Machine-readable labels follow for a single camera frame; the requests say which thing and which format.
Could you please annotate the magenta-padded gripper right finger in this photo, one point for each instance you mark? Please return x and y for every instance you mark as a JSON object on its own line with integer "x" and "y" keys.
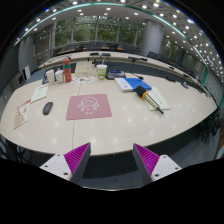
{"x": 163, "y": 166}

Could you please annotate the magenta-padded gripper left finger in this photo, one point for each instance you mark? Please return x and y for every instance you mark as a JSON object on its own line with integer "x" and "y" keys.
{"x": 56, "y": 165}

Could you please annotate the black computer mouse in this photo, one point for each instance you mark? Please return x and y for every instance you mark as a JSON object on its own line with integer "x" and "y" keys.
{"x": 47, "y": 108}

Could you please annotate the pink printed mouse pad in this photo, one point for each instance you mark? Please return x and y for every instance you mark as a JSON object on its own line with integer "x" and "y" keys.
{"x": 88, "y": 111}

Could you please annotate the red and white pamphlet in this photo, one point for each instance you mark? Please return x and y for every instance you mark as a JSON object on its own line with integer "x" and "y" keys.
{"x": 22, "y": 115}

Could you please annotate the white paper sheet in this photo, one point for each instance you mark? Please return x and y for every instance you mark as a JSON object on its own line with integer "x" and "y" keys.
{"x": 161, "y": 100}

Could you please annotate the white booklet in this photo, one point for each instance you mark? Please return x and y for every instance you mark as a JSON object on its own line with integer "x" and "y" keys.
{"x": 39, "y": 93}

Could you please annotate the black handheld microphone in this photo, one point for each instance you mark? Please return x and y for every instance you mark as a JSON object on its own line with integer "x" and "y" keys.
{"x": 140, "y": 91}

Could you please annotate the white paper cup stack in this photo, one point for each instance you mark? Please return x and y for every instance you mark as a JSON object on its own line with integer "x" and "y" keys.
{"x": 50, "y": 77}

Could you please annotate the colourful sticker sheet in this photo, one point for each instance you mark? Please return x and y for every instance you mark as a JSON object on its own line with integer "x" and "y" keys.
{"x": 82, "y": 80}

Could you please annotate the red thermos bottle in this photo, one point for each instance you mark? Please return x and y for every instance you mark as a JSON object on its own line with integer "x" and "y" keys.
{"x": 67, "y": 71}

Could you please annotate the white floor-standing appliance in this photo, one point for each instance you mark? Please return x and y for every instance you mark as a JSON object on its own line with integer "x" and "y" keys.
{"x": 27, "y": 72}

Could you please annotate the green printed paper drink cup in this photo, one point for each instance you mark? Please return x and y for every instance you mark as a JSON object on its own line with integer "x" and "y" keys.
{"x": 101, "y": 72}

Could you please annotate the dark conference phone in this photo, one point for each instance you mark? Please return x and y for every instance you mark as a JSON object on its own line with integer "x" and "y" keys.
{"x": 115, "y": 74}

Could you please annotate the long curved conference desk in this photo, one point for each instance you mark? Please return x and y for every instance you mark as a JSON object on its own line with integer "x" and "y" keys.
{"x": 116, "y": 56}

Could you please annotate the dark office chairs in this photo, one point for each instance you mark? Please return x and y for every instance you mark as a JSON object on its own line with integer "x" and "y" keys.
{"x": 93, "y": 46}

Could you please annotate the ceiling lights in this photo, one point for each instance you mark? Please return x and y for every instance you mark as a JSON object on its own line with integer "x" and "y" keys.
{"x": 144, "y": 6}

